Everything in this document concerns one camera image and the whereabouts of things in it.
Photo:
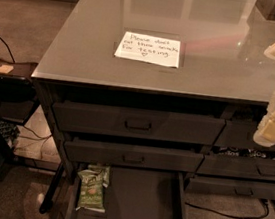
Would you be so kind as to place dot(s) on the dark drawer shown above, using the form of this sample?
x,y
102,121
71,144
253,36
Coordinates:
x,y
134,122
239,134
131,155
232,187
238,167

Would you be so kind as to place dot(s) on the green jalapeno chip bag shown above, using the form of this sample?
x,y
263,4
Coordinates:
x,y
91,193

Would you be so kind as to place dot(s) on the middle right dark drawer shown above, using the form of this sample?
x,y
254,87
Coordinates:
x,y
238,167

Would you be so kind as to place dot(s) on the top right dark drawer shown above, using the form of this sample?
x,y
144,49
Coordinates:
x,y
239,134

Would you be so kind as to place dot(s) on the bottom right dark drawer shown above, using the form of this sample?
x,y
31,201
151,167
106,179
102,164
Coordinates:
x,y
232,187

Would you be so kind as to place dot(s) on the black side tray table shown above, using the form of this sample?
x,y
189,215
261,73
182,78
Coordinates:
x,y
18,99

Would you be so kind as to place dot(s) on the grey glass-top cabinet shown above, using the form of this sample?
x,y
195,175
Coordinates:
x,y
173,95

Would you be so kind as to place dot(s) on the top left dark drawer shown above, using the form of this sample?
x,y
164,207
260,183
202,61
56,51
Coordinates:
x,y
134,122

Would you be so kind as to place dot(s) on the open bottom left drawer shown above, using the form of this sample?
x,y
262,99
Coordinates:
x,y
136,194

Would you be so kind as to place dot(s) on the middle left dark drawer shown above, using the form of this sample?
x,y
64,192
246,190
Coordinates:
x,y
131,155

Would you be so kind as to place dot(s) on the white handwritten paper note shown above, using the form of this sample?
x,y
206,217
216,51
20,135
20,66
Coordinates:
x,y
146,48

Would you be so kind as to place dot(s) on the dark snack bags in drawer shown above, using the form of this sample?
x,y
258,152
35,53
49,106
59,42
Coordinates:
x,y
238,152

